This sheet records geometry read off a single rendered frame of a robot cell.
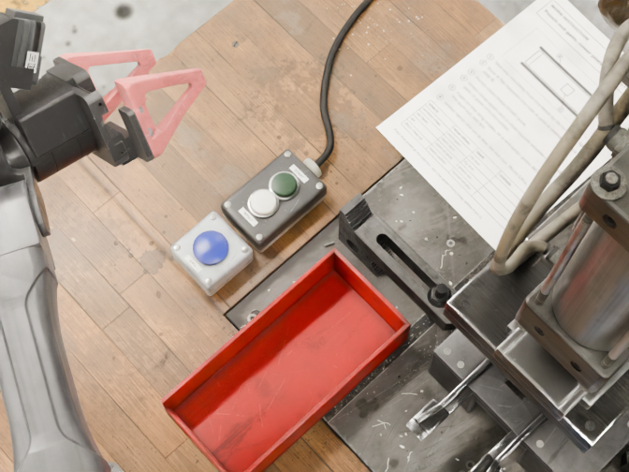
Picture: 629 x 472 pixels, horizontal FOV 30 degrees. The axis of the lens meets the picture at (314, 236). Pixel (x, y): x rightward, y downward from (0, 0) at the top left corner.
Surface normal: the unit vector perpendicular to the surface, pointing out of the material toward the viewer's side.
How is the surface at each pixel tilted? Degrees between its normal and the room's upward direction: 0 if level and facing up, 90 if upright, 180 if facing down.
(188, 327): 0
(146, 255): 0
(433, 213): 0
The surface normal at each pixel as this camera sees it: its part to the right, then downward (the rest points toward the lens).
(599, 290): -0.77, 0.60
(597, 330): -0.42, 0.85
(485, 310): 0.00, -0.36
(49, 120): 0.53, 0.29
